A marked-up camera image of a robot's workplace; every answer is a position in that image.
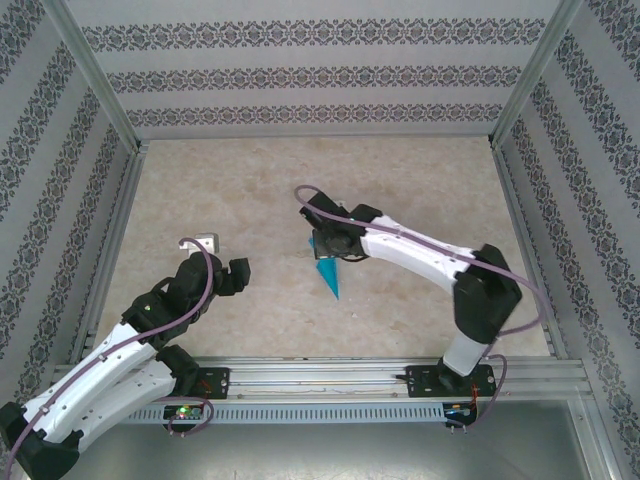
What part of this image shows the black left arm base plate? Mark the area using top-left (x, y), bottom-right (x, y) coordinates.
top-left (172, 367), bottom-right (232, 401)

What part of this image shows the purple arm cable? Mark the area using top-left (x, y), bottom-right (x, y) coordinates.
top-left (4, 236), bottom-right (216, 469)
top-left (293, 185), bottom-right (549, 431)

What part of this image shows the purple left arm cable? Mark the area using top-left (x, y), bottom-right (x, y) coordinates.
top-left (4, 236), bottom-right (216, 469)

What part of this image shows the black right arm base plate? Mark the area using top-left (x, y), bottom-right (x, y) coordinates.
top-left (405, 363), bottom-right (499, 400)

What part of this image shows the aluminium side rail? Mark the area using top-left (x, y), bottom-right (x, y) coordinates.
top-left (67, 142), bottom-right (149, 364)
top-left (489, 139), bottom-right (571, 361)

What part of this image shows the grey metal sheet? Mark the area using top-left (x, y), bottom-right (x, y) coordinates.
top-left (74, 422), bottom-right (609, 480)

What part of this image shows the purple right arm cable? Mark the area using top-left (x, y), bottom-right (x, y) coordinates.
top-left (293, 185), bottom-right (549, 431)

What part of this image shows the aluminium frame post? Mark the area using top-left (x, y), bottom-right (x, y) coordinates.
top-left (39, 0), bottom-right (151, 154)
top-left (487, 0), bottom-right (599, 151)

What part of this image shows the grey slotted cable duct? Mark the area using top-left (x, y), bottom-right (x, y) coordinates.
top-left (119, 403), bottom-right (449, 425)

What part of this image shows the blue paper sheet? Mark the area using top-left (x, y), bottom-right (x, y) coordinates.
top-left (307, 234), bottom-right (344, 301)

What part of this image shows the aluminium mounting rail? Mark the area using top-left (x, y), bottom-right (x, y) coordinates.
top-left (47, 355), bottom-right (594, 401)

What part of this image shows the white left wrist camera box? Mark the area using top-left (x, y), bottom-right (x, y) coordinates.
top-left (178, 232), bottom-right (221, 257)

